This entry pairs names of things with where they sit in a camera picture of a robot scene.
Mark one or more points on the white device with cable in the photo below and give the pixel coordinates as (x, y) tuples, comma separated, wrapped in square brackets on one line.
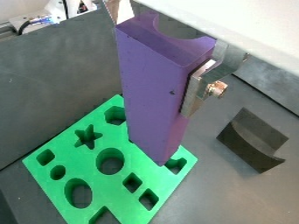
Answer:
[(26, 15)]

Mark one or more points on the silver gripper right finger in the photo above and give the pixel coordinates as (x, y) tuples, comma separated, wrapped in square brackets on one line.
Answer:
[(204, 82)]

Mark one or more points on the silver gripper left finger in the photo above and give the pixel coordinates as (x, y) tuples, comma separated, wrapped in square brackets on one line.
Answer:
[(118, 10)]

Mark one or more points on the purple arch block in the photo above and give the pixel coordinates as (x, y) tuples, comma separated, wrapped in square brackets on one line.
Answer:
[(154, 64)]

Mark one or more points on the black arch block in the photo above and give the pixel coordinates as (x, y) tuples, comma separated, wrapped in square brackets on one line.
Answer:
[(253, 140)]

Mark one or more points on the green shape sorter board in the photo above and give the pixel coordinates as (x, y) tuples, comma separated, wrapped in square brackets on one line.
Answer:
[(93, 172)]

